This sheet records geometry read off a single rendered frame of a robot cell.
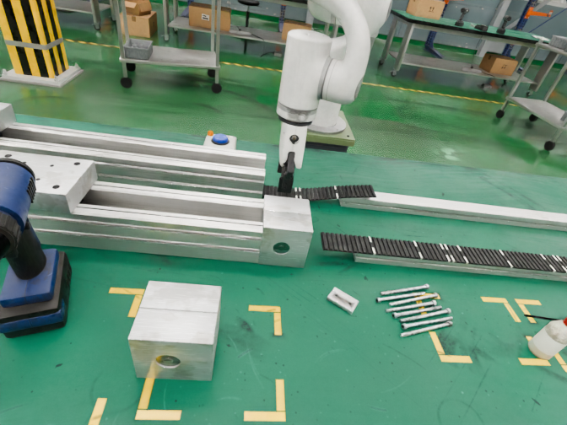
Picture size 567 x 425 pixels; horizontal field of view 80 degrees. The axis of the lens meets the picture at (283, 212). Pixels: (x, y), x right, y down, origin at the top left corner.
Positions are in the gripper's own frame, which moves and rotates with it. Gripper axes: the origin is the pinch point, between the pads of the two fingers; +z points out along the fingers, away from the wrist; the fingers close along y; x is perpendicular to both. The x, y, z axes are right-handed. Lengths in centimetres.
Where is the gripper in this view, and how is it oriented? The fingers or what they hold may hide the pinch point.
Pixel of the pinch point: (284, 177)
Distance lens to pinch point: 82.0
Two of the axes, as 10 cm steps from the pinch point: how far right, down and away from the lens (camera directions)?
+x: -9.9, -1.0, -1.1
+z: -1.5, 7.8, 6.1
